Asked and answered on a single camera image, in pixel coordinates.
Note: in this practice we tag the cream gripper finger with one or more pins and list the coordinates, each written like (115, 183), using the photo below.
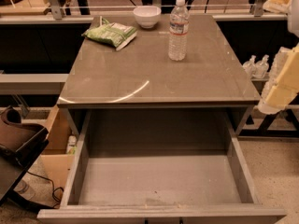
(283, 84)

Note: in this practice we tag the clear plastic water bottle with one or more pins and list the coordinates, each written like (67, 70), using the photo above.
(179, 26)

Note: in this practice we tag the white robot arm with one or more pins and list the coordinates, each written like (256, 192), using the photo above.
(290, 8)

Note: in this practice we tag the clear pump bottle right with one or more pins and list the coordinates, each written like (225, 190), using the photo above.
(261, 67)

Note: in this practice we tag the clear pump bottle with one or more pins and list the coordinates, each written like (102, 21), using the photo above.
(261, 67)
(249, 66)

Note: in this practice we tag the clear pump bottle left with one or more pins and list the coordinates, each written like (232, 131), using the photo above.
(249, 66)

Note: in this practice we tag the grey drawer cabinet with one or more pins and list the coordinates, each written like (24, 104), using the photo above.
(142, 74)

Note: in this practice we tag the open grey top drawer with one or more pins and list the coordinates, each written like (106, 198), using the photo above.
(159, 166)

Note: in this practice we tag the black metal stand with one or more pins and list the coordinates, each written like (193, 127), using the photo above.
(284, 124)

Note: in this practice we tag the white ceramic bowl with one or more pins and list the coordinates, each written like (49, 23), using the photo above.
(147, 16)

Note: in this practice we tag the green snack bag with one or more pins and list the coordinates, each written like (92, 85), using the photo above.
(111, 33)

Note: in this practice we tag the cardboard box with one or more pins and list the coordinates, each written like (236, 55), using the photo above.
(56, 161)

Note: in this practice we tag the dark brown chair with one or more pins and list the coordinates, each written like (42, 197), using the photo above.
(20, 146)

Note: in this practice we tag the metal railing frame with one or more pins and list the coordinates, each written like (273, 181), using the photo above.
(62, 10)

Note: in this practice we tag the grey shelf rail left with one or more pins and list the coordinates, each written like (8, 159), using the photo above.
(32, 83)

